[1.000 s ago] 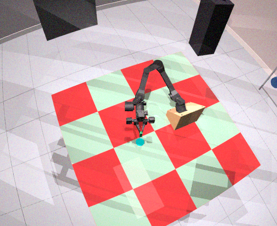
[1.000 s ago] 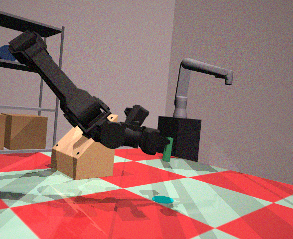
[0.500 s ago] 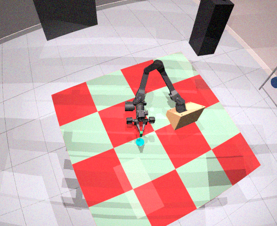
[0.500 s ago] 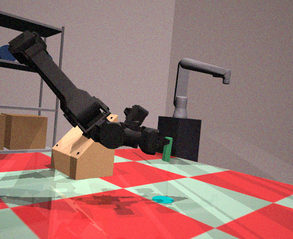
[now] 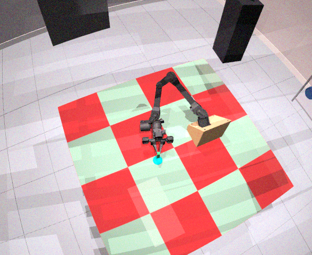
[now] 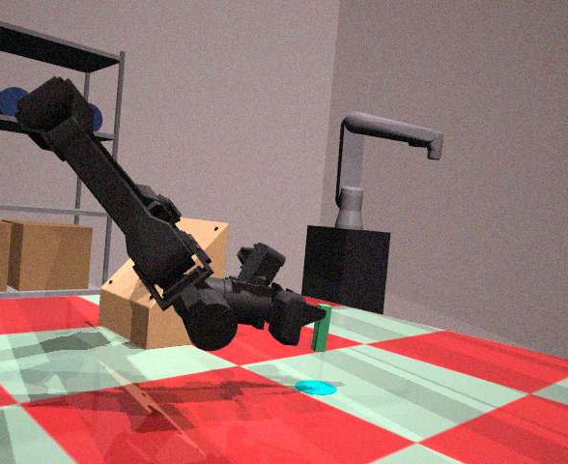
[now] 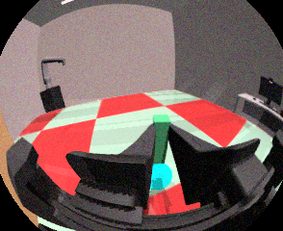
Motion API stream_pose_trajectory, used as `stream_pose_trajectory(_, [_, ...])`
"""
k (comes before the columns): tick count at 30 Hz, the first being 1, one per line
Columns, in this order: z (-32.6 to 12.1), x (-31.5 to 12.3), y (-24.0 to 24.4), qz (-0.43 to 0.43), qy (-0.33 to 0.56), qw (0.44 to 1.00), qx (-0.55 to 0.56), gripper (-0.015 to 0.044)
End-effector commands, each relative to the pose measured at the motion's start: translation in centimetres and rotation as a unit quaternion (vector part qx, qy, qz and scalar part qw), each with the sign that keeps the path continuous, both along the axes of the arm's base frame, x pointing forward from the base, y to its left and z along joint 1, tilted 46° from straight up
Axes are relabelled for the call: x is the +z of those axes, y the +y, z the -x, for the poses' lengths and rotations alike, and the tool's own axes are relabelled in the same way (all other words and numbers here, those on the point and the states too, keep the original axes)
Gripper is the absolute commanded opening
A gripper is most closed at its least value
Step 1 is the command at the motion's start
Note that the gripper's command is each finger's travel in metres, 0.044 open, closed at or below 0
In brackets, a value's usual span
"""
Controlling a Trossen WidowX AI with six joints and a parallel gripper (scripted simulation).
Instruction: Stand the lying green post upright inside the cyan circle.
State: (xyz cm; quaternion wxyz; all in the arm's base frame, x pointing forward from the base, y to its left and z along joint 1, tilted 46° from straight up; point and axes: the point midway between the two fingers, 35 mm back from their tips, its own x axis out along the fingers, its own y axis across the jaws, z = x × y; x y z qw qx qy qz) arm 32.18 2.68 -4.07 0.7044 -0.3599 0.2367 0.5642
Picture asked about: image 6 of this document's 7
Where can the cyan circle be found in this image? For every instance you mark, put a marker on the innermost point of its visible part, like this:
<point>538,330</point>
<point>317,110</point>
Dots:
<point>315,387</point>

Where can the green rectangular block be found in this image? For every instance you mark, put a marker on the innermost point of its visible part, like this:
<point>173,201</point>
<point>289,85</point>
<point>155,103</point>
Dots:
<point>320,332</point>

